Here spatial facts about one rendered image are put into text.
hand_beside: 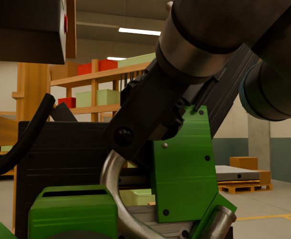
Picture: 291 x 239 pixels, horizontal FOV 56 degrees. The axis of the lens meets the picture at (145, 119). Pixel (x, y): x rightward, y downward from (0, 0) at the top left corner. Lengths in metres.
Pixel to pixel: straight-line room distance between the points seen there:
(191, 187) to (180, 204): 0.04
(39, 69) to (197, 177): 0.93
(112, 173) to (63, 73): 4.07
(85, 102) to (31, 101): 2.74
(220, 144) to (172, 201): 10.30
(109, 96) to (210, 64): 3.49
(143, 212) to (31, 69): 0.93
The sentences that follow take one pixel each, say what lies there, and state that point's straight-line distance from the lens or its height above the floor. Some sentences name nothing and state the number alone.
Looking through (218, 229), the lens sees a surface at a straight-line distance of 0.48.
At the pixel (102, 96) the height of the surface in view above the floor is 1.77.
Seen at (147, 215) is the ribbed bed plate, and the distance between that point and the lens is 0.49.
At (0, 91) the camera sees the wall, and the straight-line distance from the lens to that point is 9.79.
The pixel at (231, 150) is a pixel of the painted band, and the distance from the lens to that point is 11.01.
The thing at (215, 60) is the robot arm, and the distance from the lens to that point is 0.26.
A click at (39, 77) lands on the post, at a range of 1.27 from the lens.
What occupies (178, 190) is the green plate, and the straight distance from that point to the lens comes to 0.49.
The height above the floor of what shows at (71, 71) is 2.24.
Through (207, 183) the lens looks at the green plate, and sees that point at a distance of 0.51.
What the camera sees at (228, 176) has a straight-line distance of 0.67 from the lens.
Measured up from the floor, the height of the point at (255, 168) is 0.49.
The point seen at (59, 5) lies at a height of 1.39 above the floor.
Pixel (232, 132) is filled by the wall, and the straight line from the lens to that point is 11.04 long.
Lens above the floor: 1.21
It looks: 4 degrees up
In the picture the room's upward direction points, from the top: straight up
